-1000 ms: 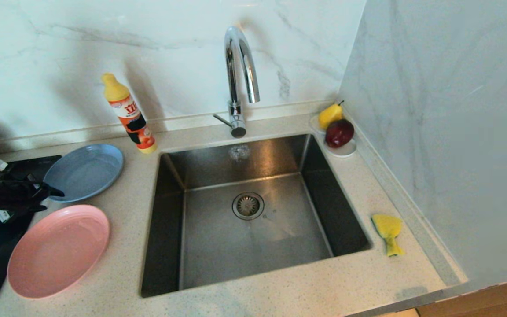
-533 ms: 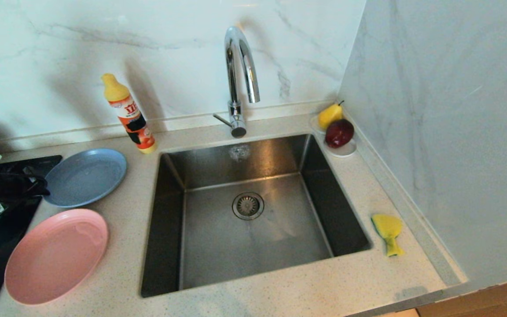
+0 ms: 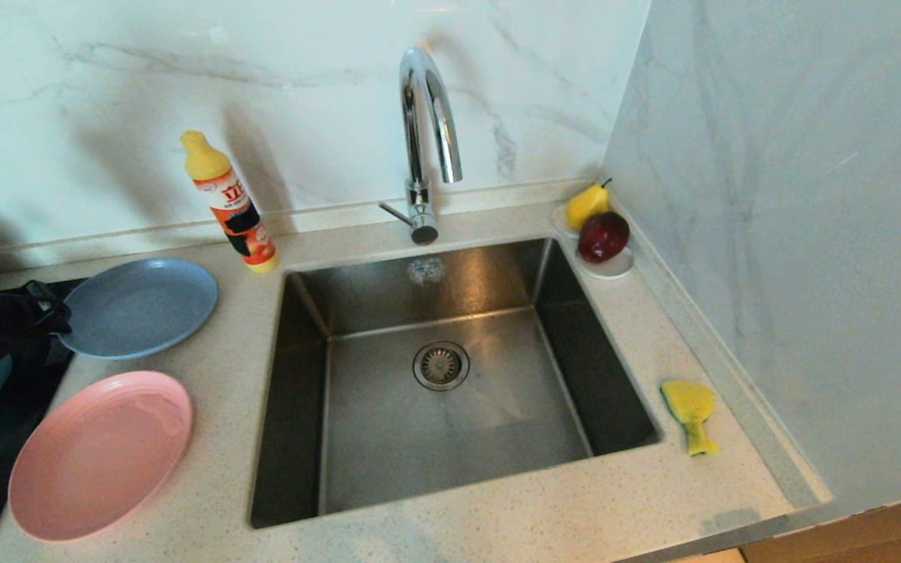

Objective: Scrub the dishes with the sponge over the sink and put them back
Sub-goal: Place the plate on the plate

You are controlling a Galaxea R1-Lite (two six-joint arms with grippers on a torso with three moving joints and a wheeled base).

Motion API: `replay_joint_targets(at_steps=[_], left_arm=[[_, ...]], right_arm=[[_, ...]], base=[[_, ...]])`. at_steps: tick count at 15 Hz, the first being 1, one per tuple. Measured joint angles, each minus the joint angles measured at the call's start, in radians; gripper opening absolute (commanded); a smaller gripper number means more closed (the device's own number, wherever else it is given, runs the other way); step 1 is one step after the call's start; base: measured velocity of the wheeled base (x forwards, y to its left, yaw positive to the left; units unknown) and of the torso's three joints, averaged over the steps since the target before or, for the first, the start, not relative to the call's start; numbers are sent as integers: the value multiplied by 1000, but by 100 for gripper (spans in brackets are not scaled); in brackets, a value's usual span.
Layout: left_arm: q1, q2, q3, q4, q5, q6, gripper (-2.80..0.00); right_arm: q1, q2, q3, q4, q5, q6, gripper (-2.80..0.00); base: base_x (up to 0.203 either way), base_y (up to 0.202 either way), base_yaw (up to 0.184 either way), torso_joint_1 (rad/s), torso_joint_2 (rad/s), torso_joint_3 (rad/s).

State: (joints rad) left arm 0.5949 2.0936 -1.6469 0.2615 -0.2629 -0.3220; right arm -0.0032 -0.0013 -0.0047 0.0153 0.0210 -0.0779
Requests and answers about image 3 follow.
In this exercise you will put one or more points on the blue plastic plate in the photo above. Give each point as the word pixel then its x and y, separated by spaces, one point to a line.
pixel 138 309

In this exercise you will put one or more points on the pink plastic plate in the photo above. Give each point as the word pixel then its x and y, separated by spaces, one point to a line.
pixel 98 457

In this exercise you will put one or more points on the yellow-capped orange dish soap bottle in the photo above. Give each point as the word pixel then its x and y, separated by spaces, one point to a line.
pixel 233 211

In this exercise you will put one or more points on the chrome gooseneck faucet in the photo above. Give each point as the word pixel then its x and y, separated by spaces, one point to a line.
pixel 419 199

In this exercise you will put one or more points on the yellow green sponge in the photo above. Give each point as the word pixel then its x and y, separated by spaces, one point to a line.
pixel 687 400

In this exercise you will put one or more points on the stainless steel sink basin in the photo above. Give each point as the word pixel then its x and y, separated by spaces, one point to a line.
pixel 388 438

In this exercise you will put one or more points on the small white saucer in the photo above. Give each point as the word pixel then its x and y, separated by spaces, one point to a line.
pixel 558 220
pixel 613 270

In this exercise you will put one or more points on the yellow pear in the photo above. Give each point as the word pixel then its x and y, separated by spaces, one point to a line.
pixel 585 205

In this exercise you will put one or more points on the dark red apple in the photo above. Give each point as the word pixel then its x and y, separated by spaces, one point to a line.
pixel 604 236

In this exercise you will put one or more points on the wooden cabinet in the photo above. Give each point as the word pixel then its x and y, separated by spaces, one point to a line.
pixel 873 536

